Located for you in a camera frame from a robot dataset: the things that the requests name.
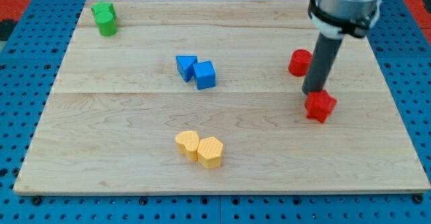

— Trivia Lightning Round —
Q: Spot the red cylinder block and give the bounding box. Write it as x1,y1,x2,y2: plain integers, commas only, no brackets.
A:
288,49,312,77

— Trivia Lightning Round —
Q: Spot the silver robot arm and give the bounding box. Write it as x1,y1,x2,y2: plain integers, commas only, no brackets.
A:
308,0,382,40

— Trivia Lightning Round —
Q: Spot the blue cube block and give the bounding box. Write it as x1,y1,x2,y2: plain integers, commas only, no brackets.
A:
193,61,216,90

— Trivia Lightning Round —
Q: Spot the yellow heart block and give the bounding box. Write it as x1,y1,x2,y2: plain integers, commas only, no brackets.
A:
174,130,200,161

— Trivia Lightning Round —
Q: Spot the yellow hexagon block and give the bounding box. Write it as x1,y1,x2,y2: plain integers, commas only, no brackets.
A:
197,137,224,169

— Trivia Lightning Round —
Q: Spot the blue triangle block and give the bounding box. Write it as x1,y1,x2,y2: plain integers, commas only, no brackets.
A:
175,55,197,83

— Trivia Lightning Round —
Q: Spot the red star block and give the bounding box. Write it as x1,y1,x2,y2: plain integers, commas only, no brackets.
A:
304,90,337,124

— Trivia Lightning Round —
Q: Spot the wooden board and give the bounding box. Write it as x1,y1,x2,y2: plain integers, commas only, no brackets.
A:
13,0,430,196

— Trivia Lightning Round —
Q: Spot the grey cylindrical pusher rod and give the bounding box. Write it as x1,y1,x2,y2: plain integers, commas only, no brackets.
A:
302,33,343,95

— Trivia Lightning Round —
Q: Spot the green cylinder block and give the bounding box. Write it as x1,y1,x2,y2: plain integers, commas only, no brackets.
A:
95,11,117,36

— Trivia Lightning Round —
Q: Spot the green star block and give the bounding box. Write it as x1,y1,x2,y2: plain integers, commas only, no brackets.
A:
91,1,117,19

